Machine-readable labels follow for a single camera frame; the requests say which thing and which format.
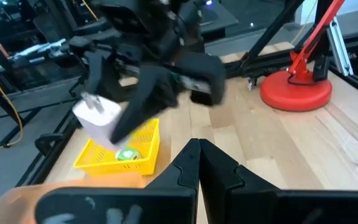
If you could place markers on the red desk stand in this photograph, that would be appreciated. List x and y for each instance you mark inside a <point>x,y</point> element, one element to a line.
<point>294,96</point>

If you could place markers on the black table frame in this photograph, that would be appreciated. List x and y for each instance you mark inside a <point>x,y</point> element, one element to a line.
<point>259,67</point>

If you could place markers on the black power plug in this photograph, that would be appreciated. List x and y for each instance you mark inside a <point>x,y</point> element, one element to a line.
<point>252,83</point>

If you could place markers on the yellow plastic basket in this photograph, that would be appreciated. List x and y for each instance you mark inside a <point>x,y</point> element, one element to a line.
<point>120,168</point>

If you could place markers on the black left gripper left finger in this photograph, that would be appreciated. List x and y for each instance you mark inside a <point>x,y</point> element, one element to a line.
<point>182,174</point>

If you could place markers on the white wall charger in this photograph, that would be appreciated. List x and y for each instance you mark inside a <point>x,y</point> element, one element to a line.
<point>98,124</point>

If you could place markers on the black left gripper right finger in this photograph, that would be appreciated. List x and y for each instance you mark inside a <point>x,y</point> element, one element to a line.
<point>222,180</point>

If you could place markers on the silver aluminium profile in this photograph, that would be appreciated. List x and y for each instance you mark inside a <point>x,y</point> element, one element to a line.
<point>340,49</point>

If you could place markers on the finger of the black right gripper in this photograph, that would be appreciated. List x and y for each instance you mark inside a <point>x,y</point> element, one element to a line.
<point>96,71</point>
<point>148,96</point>

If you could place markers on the cluttered background desk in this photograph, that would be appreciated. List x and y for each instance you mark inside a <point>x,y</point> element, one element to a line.
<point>36,51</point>

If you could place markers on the orange translucent bin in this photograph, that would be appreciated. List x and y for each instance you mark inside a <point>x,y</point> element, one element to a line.
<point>11,202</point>

